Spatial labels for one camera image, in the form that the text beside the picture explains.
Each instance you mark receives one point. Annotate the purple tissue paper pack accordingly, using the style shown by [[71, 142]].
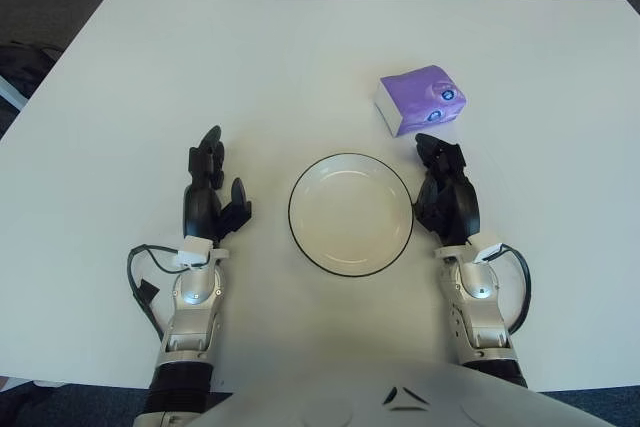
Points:
[[415, 97]]

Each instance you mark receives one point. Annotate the black bag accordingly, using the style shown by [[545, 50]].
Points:
[[20, 67]]

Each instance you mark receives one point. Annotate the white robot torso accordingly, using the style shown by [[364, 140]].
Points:
[[325, 397]]

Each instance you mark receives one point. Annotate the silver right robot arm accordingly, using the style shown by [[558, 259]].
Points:
[[475, 317]]

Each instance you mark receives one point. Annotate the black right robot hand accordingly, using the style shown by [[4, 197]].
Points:
[[462, 202]]

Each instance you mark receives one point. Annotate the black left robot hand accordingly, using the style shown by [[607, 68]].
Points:
[[200, 202]]

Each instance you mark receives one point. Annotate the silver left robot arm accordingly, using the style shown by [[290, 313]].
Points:
[[192, 317]]

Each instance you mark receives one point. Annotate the white plate with black rim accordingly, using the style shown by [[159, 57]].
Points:
[[350, 217]]

